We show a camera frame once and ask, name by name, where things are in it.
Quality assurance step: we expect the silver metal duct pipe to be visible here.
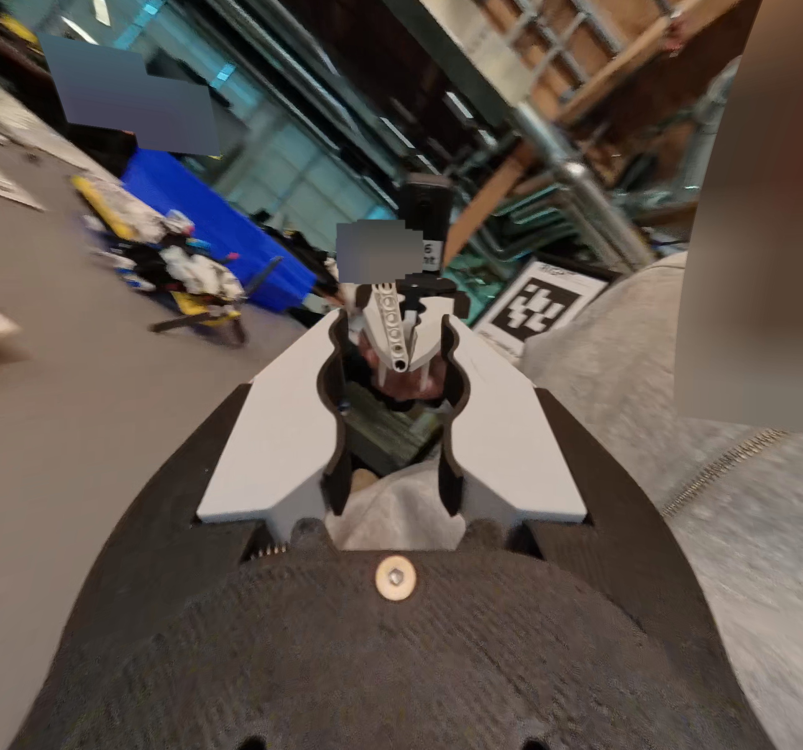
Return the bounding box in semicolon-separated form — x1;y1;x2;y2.
511;100;656;271

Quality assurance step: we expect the metal cable tray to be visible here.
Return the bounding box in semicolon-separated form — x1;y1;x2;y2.
492;0;628;105

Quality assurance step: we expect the person's right hand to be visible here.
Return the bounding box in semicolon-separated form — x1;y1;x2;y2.
367;348;450;411

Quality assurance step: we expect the black white marker board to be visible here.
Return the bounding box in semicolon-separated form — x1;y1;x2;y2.
473;256;612;362

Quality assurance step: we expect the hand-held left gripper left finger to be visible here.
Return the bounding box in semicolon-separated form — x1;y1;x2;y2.
196;310;353;543

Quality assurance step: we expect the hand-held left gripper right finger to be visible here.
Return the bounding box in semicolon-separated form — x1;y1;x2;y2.
438;315;593;526

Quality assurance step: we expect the person's right forearm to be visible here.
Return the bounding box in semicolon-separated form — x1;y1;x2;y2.
329;464;468;551

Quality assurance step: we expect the blue plastic bin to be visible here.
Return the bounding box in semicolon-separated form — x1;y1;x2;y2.
122;149;317;312

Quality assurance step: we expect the lego aircraft model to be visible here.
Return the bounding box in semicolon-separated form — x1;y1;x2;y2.
72;176;283;346

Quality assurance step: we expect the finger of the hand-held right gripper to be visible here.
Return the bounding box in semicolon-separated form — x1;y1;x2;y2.
409;297;445;374
345;283;377;342

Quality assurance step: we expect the white lego beam with holes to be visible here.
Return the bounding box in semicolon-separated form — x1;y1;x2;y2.
361;281;420;376

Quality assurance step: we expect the grey zip hoodie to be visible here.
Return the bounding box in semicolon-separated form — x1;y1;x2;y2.
521;251;803;750

